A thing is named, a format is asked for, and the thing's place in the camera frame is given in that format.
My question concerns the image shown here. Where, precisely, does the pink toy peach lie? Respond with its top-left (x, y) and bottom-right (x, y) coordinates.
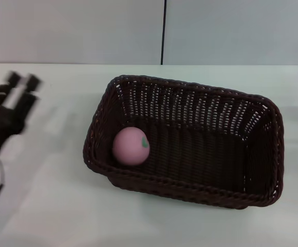
top-left (112, 127), bottom-right (150, 166)

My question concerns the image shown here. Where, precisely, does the dark brown woven basket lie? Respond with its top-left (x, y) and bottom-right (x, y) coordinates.
top-left (82, 74), bottom-right (285, 210)

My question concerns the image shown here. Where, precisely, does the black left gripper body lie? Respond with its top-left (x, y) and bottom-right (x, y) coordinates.
top-left (0, 103), bottom-right (27, 176)

